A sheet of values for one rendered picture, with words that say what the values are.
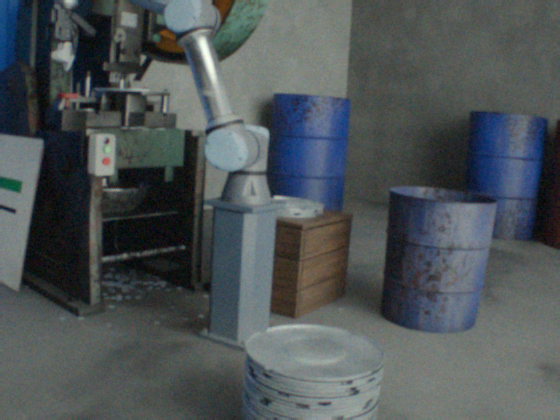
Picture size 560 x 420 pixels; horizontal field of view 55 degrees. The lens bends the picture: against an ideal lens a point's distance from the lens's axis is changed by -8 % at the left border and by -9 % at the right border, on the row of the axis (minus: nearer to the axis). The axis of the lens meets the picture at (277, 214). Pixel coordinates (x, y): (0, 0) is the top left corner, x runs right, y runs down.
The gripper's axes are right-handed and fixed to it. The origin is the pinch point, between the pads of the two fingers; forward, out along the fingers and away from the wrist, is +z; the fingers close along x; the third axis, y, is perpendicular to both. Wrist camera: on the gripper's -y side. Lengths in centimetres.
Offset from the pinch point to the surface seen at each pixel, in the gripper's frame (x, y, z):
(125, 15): -14.4, -31.2, -22.9
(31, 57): -59, -14, -7
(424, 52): -57, -363, -54
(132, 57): -11.4, -34.0, -6.6
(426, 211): 91, -85, 41
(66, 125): 3.2, 1.3, 19.6
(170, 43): -29, -66, -17
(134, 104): -4.8, -31.8, 11.7
